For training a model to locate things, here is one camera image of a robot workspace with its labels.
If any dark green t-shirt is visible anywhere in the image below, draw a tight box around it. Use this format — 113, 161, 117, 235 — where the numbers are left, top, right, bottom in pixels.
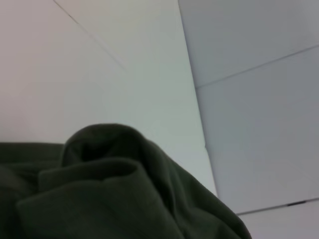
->
0, 122, 252, 239

